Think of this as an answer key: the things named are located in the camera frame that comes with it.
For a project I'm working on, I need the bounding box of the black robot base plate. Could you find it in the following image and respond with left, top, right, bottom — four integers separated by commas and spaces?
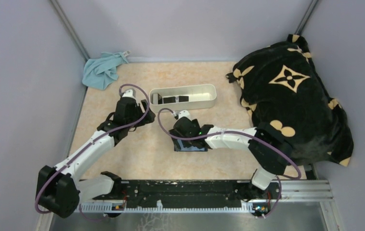
95, 180, 280, 209

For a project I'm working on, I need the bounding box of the light blue cloth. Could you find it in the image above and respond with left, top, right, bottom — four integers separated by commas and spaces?
82, 51, 130, 90

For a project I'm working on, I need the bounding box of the aluminium frame rail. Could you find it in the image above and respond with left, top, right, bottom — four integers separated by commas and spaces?
74, 179, 334, 214

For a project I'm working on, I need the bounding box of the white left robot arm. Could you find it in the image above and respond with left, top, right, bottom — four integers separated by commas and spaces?
34, 85, 156, 218

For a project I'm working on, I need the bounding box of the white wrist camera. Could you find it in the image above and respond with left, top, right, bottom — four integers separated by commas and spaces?
175, 110, 191, 120
120, 89, 136, 100

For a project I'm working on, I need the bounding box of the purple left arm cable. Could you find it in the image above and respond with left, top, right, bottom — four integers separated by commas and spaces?
34, 83, 151, 222

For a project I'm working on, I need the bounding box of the blue leather card holder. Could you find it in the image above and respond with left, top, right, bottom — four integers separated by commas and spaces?
174, 140, 208, 152

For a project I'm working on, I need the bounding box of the black gold patterned blanket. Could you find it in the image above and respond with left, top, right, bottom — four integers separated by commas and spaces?
226, 34, 354, 167

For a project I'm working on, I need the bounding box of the black VIP credit card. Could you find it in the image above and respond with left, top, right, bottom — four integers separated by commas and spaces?
163, 96, 189, 104

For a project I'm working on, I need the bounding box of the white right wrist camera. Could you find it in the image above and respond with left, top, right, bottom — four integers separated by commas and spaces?
175, 110, 191, 120

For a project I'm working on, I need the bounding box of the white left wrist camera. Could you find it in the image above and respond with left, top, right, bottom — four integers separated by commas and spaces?
120, 89, 136, 100

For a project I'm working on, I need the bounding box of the white oval plastic bin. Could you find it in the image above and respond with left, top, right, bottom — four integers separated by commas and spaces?
149, 84, 217, 112

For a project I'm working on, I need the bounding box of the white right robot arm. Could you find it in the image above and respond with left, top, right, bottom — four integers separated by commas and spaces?
165, 110, 297, 190

